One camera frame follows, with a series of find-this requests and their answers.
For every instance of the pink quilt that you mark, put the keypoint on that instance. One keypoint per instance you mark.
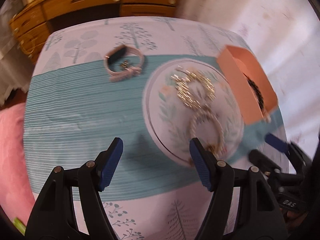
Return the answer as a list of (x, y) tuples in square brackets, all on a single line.
[(17, 199)]

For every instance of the white lace furniture cover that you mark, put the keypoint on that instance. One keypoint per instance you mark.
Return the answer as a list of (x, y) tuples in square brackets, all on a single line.
[(16, 69)]

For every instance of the white floral curtain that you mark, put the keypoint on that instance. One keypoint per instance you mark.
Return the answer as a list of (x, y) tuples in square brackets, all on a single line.
[(284, 36)]

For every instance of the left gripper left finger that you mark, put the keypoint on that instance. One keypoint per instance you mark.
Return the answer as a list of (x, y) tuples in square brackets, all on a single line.
[(53, 215)]

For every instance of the green snack packet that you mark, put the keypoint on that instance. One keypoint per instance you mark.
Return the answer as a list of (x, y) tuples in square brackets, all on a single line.
[(20, 226)]

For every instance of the pink smart watch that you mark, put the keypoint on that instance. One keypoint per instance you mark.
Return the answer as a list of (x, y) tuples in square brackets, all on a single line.
[(127, 70)]

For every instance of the pink box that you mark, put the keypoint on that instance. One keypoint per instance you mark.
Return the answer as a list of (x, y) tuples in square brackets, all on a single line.
[(248, 82)]

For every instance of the wooden desk with drawers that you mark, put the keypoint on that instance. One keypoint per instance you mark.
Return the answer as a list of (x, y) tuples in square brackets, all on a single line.
[(40, 24)]

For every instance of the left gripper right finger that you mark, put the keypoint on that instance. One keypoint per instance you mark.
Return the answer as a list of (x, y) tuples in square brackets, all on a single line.
[(258, 215)]

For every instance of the tree print tablecloth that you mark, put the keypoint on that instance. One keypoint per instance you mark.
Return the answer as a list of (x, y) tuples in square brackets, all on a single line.
[(74, 111)]

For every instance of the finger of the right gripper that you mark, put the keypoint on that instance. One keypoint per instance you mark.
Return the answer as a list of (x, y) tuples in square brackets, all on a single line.
[(261, 161), (280, 145)]

